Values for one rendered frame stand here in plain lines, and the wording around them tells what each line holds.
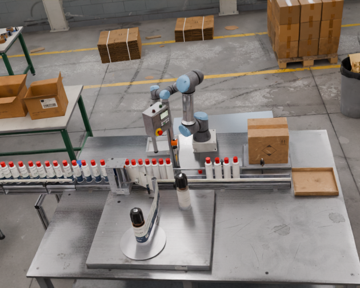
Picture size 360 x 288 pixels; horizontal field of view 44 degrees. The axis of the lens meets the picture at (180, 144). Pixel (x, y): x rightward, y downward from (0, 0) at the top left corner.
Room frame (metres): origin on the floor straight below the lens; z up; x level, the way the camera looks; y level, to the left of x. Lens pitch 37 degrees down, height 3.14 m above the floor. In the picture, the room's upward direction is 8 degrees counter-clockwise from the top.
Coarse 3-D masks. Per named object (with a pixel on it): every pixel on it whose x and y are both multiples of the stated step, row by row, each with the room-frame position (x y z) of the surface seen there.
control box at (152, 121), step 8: (160, 104) 2.67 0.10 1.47; (144, 112) 2.60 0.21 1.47; (160, 112) 2.59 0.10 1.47; (168, 112) 2.64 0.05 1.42; (144, 120) 2.59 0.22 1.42; (152, 120) 2.54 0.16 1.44; (160, 120) 2.58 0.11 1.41; (152, 128) 2.54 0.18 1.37; (160, 128) 2.57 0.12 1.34; (168, 128) 2.62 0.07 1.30; (152, 136) 2.55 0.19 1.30
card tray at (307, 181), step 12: (300, 168) 2.46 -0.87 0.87; (312, 168) 2.45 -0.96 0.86; (324, 168) 2.43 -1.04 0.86; (300, 180) 2.37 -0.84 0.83; (312, 180) 2.35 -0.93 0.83; (324, 180) 2.33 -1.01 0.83; (336, 180) 2.28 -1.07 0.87; (300, 192) 2.22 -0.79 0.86; (312, 192) 2.20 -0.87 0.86; (324, 192) 2.18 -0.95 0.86; (336, 192) 2.17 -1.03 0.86
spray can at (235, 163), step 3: (234, 159) 2.42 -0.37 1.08; (237, 159) 2.43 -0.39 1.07; (234, 162) 2.42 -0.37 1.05; (237, 162) 2.42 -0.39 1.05; (234, 165) 2.41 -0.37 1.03; (237, 165) 2.41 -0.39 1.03; (234, 168) 2.41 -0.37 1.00; (237, 168) 2.41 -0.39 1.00; (234, 171) 2.42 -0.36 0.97; (237, 171) 2.41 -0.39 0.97; (234, 174) 2.42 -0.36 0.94; (237, 174) 2.41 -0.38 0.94; (234, 177) 2.42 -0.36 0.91; (237, 177) 2.41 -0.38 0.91
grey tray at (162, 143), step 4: (164, 136) 3.10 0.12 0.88; (176, 136) 3.09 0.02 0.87; (148, 140) 3.09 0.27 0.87; (156, 140) 3.11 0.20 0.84; (160, 140) 3.11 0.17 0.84; (164, 140) 3.10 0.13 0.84; (148, 144) 3.06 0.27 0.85; (152, 144) 3.08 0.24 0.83; (160, 144) 3.06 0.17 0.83; (164, 144) 3.05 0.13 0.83; (168, 144) 3.04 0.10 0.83; (148, 148) 3.03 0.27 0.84; (152, 148) 3.02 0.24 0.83; (160, 148) 3.00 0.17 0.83; (164, 148) 2.99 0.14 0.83; (168, 148) 2.99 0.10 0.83; (148, 152) 2.92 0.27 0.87; (152, 152) 2.92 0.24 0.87; (160, 152) 2.91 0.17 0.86; (164, 152) 2.91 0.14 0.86; (168, 152) 2.90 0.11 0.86
